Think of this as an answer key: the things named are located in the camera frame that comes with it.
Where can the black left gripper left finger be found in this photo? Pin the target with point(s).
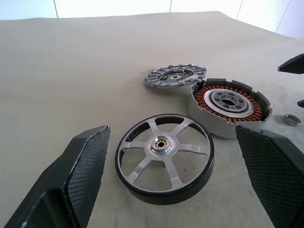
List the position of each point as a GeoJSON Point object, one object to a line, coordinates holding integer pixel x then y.
{"type": "Point", "coordinates": [71, 190]}

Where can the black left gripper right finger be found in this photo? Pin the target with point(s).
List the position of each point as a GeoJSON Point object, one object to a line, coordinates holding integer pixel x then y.
{"type": "Point", "coordinates": [280, 180]}

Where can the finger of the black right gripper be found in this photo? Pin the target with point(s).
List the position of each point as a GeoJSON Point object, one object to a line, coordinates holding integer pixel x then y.
{"type": "Point", "coordinates": [301, 103]}
{"type": "Point", "coordinates": [295, 65]}

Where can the grey stator housing copper windings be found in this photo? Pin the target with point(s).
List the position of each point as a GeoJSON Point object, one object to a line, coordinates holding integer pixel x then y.
{"type": "Point", "coordinates": [209, 121]}

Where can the black-rimmed silver spoked rotor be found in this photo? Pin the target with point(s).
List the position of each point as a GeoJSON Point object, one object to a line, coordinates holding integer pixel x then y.
{"type": "Point", "coordinates": [161, 148]}

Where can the grey motor cover plate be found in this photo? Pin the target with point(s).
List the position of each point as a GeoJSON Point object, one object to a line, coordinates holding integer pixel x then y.
{"type": "Point", "coordinates": [175, 77]}

